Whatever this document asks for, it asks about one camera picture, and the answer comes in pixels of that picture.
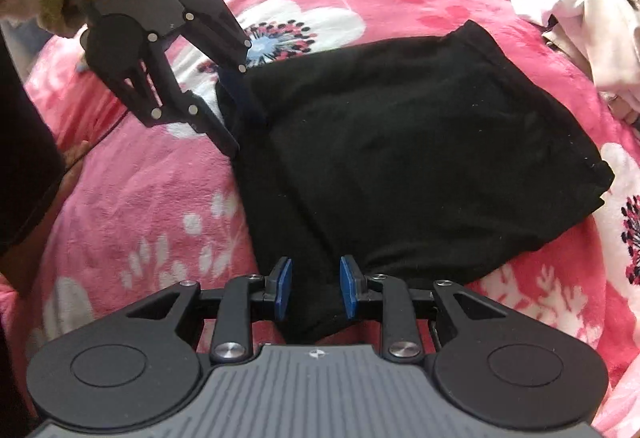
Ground operator left hand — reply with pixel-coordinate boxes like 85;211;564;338
1;140;90;297

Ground black smile t-shirt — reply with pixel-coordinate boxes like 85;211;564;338
232;21;614;344

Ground beige trousers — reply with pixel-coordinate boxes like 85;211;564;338
511;0;639;128

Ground pink floral bed blanket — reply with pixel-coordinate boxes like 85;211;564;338
1;0;639;437

